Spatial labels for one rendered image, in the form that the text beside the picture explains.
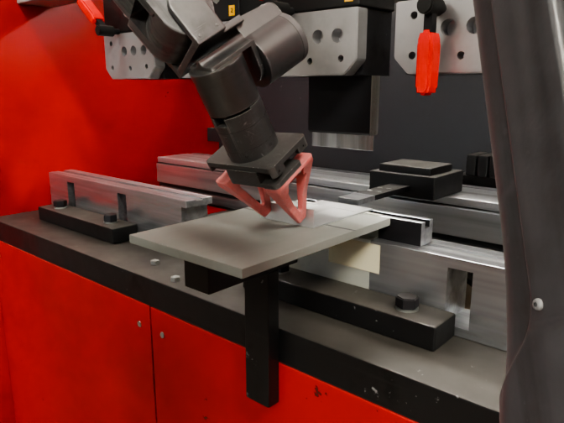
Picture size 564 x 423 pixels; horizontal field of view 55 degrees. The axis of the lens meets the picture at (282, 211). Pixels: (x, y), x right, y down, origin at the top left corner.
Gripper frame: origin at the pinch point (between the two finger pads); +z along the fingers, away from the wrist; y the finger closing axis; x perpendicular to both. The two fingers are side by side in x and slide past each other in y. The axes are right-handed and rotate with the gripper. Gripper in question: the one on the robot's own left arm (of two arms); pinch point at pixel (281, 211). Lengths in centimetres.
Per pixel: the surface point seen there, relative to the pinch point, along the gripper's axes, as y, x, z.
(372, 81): -4.2, -18.4, -6.7
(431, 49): -15.5, -13.8, -12.7
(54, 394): 63, 25, 41
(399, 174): 1.9, -27.5, 15.4
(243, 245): -2.7, 8.8, -3.2
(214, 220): 7.8, 4.1, -0.6
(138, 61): 40.4, -17.4, -12.3
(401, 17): -10.1, -18.6, -14.4
